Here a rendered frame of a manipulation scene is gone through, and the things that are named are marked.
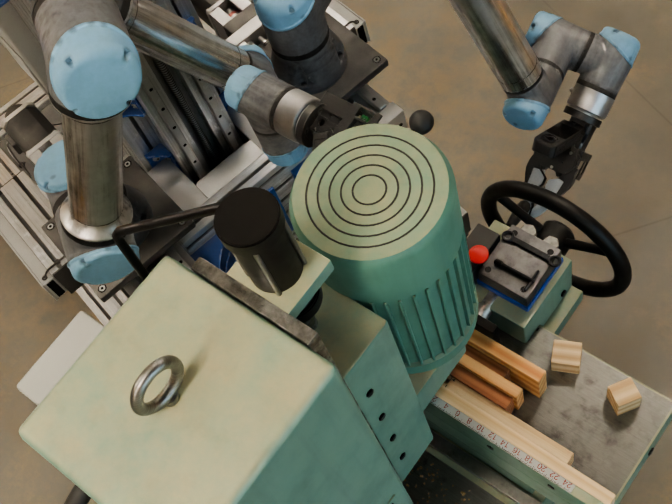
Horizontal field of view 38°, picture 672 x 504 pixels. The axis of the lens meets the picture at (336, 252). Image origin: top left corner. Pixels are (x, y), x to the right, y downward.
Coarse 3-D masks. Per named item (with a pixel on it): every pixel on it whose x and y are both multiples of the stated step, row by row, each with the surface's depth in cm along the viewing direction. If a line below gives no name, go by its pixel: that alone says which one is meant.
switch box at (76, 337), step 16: (80, 320) 99; (96, 320) 99; (64, 336) 98; (80, 336) 98; (48, 352) 98; (64, 352) 97; (80, 352) 97; (32, 368) 97; (48, 368) 97; (64, 368) 96; (32, 384) 96; (48, 384) 96; (32, 400) 96
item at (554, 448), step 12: (444, 384) 144; (468, 396) 143; (480, 396) 143; (480, 408) 142; (492, 408) 141; (504, 420) 140; (516, 420) 140; (528, 432) 139; (540, 432) 138; (540, 444) 138; (552, 444) 137; (564, 456) 136
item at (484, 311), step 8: (488, 296) 147; (496, 296) 147; (480, 304) 147; (488, 304) 147; (480, 312) 146; (488, 312) 146; (480, 320) 142; (488, 320) 142; (480, 328) 142; (488, 328) 141; (496, 328) 141; (488, 336) 143; (496, 336) 143
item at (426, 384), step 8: (464, 352) 143; (456, 360) 141; (440, 368) 137; (448, 368) 140; (416, 376) 136; (424, 376) 136; (432, 376) 136; (440, 376) 139; (416, 384) 135; (424, 384) 135; (432, 384) 138; (440, 384) 141; (416, 392) 135; (424, 392) 136; (432, 392) 140; (424, 400) 138; (424, 408) 140
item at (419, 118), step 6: (414, 114) 134; (420, 114) 134; (426, 114) 134; (414, 120) 134; (420, 120) 134; (426, 120) 134; (432, 120) 135; (414, 126) 134; (420, 126) 134; (426, 126) 134; (432, 126) 135; (420, 132) 135; (426, 132) 135
